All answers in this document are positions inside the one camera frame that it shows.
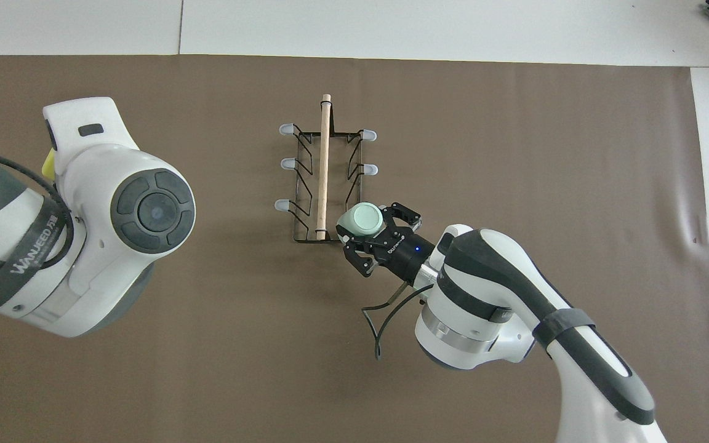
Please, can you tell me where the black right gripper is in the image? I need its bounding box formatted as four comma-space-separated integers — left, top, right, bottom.
335, 201, 437, 287

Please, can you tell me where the black wire cup rack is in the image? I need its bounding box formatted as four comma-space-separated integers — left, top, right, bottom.
273, 94, 377, 244

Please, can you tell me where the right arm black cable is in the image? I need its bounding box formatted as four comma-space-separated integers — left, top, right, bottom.
361, 283, 434, 361

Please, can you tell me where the light green plastic cup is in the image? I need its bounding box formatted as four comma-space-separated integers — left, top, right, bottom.
336, 202, 387, 239

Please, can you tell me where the brown table mat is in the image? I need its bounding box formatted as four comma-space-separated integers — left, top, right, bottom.
0, 54, 709, 443

